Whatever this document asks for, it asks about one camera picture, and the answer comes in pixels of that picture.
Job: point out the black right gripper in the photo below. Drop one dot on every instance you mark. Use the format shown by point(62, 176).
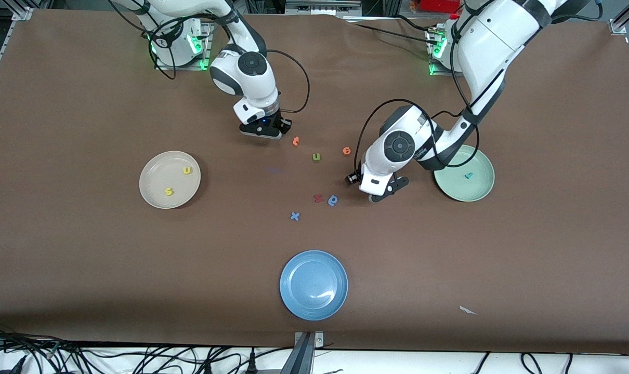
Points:
point(280, 123)

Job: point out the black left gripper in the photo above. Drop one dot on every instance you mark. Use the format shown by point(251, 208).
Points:
point(352, 178)

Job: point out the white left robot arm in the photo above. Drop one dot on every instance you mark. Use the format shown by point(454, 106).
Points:
point(494, 47)

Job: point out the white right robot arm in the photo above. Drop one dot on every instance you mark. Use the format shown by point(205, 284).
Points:
point(252, 88)

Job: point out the blue foam letter a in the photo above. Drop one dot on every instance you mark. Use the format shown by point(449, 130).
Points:
point(337, 199)

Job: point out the blue round plate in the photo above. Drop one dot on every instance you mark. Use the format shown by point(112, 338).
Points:
point(314, 285)

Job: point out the green round plate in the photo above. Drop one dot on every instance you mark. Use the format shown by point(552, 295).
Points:
point(470, 189)

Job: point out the beige round plate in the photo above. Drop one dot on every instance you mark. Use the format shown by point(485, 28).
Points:
point(158, 171)

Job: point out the grey metal box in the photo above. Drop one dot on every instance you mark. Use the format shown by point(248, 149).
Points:
point(319, 6)

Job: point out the white paper scrap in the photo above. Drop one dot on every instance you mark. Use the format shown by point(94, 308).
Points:
point(466, 310)

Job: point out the red box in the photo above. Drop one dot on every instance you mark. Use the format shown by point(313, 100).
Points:
point(439, 5)

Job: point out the black power plug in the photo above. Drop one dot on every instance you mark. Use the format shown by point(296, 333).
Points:
point(252, 363)

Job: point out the brown table cover sheet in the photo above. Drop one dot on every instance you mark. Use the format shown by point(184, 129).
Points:
point(86, 249)

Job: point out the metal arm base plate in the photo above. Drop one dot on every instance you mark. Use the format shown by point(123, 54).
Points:
point(439, 72)
point(184, 67)

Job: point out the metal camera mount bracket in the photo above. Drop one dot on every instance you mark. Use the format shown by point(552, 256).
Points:
point(318, 340)

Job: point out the aluminium frame rail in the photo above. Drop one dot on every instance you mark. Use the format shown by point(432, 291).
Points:
point(1, 57)
point(618, 25)

